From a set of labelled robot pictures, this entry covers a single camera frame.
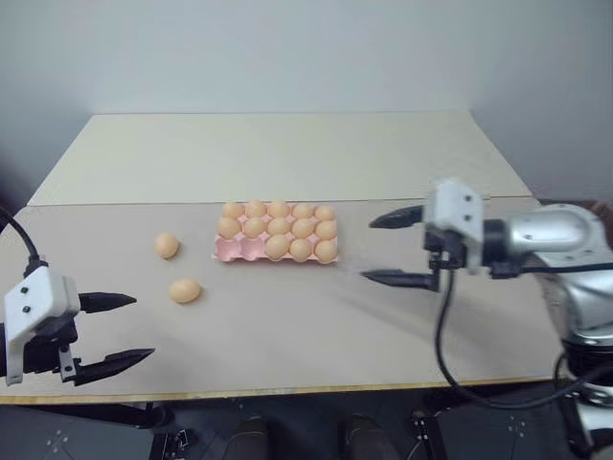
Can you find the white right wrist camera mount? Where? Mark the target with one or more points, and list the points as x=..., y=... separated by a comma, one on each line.
x=457, y=206

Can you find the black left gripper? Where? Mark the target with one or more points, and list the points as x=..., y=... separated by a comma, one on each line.
x=45, y=347

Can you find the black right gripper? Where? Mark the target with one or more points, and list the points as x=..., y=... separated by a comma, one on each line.
x=447, y=249

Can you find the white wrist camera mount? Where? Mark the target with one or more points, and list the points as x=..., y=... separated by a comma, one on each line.
x=457, y=206
x=36, y=297

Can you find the brown egg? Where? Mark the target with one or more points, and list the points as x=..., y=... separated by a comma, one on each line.
x=255, y=208
x=300, y=249
x=324, y=213
x=278, y=226
x=302, y=211
x=278, y=209
x=184, y=291
x=326, y=230
x=302, y=228
x=228, y=226
x=166, y=245
x=255, y=227
x=277, y=246
x=233, y=210
x=326, y=250

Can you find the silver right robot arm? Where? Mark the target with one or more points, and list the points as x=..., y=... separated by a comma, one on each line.
x=551, y=235

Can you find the pink egg carton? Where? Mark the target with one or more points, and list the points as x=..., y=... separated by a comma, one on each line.
x=229, y=249

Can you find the black table leg bracket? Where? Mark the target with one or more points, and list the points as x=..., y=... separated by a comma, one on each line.
x=421, y=426

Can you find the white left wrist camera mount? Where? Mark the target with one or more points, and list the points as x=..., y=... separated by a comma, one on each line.
x=36, y=297

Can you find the silver robot body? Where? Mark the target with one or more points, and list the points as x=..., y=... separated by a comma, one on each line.
x=594, y=429

